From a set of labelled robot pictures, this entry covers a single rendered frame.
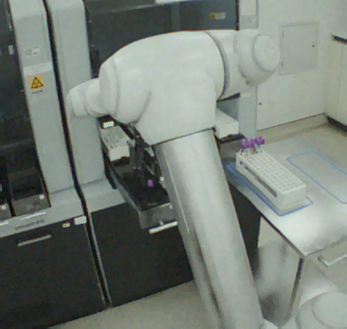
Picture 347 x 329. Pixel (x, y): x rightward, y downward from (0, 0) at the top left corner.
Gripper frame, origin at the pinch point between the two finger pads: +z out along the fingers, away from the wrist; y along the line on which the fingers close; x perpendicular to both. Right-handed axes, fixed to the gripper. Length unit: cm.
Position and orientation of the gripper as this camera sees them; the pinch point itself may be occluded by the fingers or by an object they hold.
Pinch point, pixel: (149, 173)
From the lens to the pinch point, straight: 142.0
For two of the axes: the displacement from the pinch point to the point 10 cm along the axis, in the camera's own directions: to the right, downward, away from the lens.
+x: 4.2, 4.4, -7.9
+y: -9.1, 2.5, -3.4
